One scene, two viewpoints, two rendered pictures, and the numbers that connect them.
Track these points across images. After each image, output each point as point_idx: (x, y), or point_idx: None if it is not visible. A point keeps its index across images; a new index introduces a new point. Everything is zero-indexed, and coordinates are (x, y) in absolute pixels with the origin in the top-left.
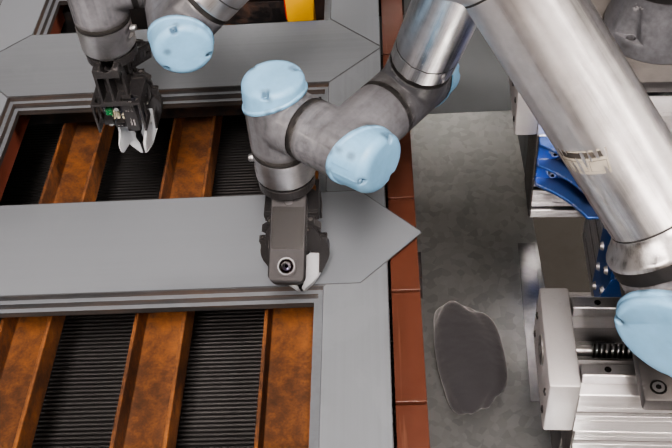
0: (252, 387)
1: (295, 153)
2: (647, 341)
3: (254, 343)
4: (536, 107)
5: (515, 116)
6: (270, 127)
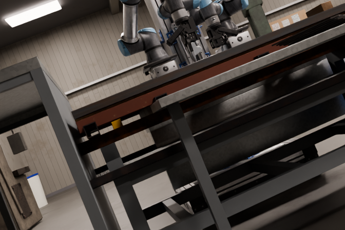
0: (253, 110)
1: (217, 6)
2: None
3: (238, 116)
4: None
5: (177, 68)
6: (213, 3)
